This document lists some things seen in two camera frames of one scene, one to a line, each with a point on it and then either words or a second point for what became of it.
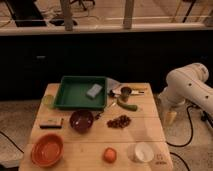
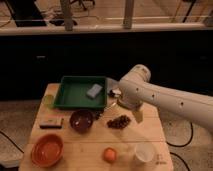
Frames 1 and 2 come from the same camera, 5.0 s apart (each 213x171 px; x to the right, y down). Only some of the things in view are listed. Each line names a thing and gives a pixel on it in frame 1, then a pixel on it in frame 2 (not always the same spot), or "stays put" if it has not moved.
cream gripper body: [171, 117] → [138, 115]
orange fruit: [110, 155] stays put
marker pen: [117, 93] stays put
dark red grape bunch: [122, 121] stays put
